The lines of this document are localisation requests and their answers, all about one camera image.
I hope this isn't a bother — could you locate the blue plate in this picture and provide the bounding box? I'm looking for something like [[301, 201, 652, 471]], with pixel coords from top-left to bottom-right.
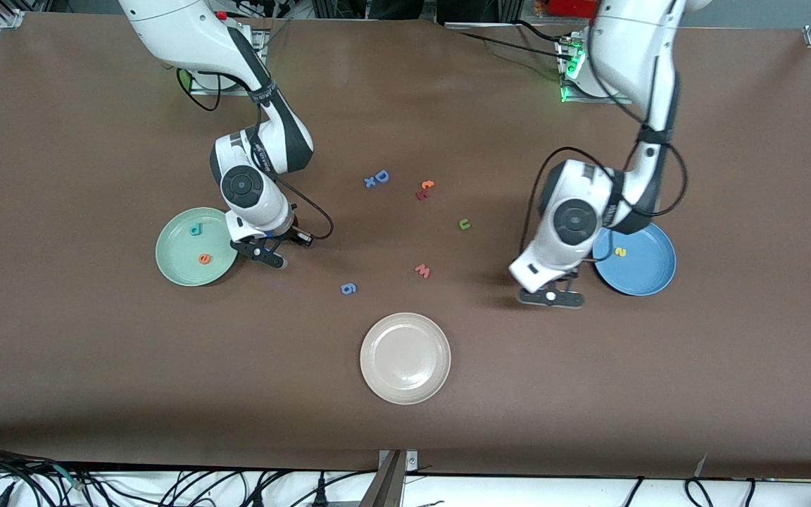
[[592, 222, 677, 296]]

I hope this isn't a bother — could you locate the mint green plate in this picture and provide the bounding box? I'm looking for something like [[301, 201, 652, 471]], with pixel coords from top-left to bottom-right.
[[156, 207, 240, 287]]

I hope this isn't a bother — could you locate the beige plate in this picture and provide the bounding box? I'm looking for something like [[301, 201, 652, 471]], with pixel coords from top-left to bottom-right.
[[360, 312, 452, 406]]

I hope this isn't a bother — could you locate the brown table cover sheet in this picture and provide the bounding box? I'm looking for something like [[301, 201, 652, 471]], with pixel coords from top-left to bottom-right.
[[0, 13, 811, 481]]

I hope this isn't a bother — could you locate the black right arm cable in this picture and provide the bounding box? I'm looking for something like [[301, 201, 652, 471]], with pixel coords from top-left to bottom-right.
[[175, 67, 334, 244]]

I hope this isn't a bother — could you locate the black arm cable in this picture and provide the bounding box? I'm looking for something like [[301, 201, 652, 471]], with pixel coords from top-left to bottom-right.
[[175, 67, 334, 244], [520, 137, 689, 265]]

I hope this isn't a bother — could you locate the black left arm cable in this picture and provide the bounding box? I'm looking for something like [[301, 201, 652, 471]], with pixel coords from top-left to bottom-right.
[[520, 137, 689, 265]]

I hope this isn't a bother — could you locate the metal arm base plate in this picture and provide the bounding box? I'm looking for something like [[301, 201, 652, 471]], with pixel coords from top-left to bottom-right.
[[555, 32, 631, 104], [187, 27, 269, 96]]

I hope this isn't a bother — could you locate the black cable on table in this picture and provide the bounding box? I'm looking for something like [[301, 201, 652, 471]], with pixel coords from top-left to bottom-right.
[[515, 20, 570, 44], [448, 27, 565, 58]]

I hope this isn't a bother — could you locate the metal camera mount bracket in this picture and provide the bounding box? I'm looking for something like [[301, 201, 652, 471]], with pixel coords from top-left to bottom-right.
[[360, 449, 419, 507]]

